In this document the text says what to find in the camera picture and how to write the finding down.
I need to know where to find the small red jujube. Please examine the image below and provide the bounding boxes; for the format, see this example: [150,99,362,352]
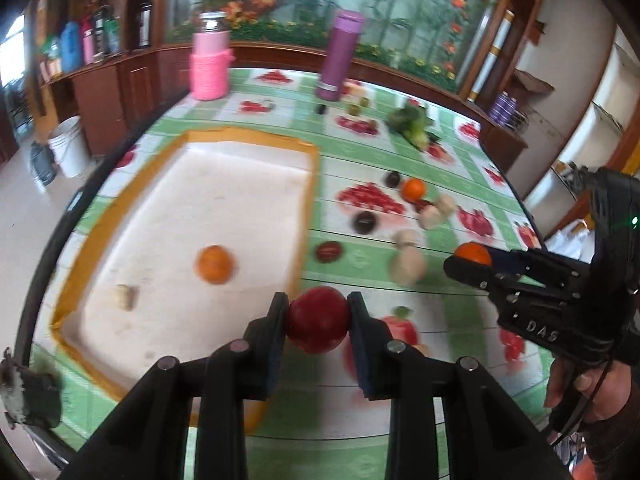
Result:
[314,240,343,263]

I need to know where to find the pink knitted jar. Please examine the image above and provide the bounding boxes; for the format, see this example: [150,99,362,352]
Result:
[189,11,235,101]

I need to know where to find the dark kettle on floor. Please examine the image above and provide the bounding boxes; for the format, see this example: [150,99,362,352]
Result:
[29,141,56,186]

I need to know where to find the large orange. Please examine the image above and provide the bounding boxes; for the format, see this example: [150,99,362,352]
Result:
[195,245,234,285]

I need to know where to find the large beige ginger chunk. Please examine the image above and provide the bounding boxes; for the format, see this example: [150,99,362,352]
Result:
[388,246,426,286]

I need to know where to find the small beige chunk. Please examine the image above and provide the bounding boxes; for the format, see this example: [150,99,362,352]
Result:
[114,284,137,311]
[393,229,422,250]

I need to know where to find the green bok choy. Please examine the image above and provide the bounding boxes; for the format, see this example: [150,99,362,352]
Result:
[385,103,430,152]

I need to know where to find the dark purple plum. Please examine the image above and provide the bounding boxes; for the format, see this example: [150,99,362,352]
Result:
[352,210,378,235]

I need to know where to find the tall beige chunk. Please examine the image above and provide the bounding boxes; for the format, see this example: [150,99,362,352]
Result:
[434,194,458,218]

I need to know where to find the purple bottles on shelf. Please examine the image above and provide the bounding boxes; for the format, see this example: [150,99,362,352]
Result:
[489,91,516,127]

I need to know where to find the pink bottle on counter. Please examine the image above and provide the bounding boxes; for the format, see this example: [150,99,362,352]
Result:
[80,15,96,65]

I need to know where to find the blue jug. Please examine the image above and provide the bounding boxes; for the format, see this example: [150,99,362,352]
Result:
[60,21,84,73]

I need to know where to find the purple thermos bottle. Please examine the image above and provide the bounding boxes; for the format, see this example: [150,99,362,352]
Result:
[316,10,364,101]

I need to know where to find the red tomato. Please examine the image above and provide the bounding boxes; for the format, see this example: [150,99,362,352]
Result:
[286,286,349,354]

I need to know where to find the round beige chunk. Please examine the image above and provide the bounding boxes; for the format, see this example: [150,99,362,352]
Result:
[418,205,446,230]

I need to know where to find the small dark plum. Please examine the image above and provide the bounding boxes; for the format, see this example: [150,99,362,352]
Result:
[384,171,401,188]

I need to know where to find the right hand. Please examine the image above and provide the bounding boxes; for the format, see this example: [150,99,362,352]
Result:
[544,358,634,422]

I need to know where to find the white bucket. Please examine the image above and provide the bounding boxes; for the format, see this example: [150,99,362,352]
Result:
[48,115,91,178]

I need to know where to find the yellow edged tray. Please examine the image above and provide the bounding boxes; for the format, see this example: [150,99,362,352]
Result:
[50,127,320,401]

